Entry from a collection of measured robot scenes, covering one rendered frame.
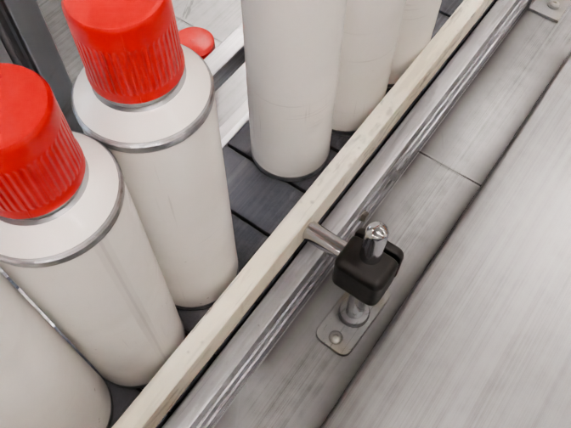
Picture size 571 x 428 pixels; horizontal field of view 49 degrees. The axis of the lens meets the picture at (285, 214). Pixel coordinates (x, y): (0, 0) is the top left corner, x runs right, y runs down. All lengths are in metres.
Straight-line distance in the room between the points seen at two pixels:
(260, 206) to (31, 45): 0.16
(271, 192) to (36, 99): 0.23
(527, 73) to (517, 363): 0.27
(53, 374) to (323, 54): 0.19
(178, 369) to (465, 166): 0.27
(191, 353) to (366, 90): 0.19
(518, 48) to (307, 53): 0.30
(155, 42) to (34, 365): 0.12
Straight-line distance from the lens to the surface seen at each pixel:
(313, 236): 0.35
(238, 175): 0.40
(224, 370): 0.35
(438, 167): 0.48
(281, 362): 0.40
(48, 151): 0.19
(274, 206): 0.39
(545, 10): 0.61
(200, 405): 0.35
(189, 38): 0.51
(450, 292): 0.38
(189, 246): 0.29
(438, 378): 0.36
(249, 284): 0.33
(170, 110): 0.22
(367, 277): 0.33
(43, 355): 0.25
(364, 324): 0.41
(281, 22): 0.29
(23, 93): 0.19
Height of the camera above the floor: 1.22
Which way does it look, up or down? 61 degrees down
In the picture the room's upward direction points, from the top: 1 degrees clockwise
